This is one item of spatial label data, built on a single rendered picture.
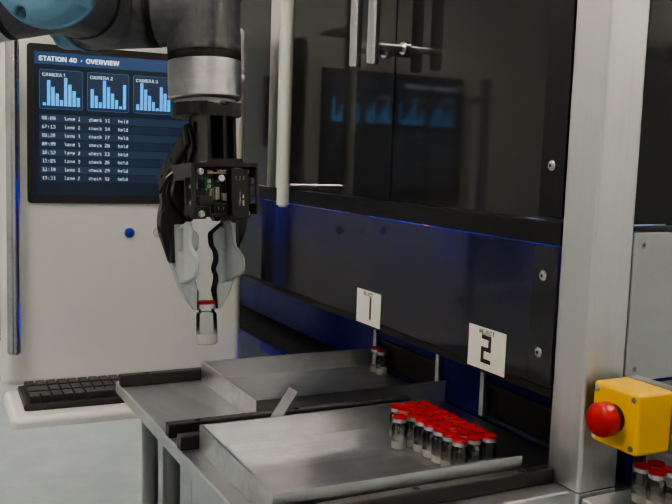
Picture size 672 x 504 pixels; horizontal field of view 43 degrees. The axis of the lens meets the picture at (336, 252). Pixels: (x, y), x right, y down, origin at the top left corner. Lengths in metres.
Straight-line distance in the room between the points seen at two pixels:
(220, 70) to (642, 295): 0.59
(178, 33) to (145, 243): 1.00
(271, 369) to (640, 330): 0.72
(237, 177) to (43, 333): 1.04
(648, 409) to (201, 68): 0.61
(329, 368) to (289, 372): 0.08
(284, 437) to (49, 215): 0.78
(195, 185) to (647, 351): 0.61
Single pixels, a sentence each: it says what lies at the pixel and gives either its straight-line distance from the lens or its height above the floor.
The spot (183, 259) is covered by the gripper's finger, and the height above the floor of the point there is 1.17.
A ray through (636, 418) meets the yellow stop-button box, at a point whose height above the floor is 1.00.
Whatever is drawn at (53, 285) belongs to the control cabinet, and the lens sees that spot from 1.83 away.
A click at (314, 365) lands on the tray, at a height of 0.89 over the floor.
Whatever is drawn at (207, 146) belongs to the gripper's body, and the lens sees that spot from 0.85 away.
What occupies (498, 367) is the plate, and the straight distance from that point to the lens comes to 1.22.
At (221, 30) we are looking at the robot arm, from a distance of 0.89.
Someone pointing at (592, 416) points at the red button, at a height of 1.00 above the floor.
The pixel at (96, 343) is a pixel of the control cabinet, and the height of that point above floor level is 0.88.
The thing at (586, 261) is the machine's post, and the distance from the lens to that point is 1.08.
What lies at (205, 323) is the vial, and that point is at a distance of 0.92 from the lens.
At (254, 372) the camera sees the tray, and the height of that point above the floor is 0.89.
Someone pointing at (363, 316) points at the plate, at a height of 1.00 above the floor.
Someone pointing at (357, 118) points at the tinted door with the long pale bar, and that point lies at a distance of 1.57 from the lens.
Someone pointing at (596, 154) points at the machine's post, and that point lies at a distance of 1.07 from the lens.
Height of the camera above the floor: 1.28
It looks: 6 degrees down
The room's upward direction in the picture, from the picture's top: 2 degrees clockwise
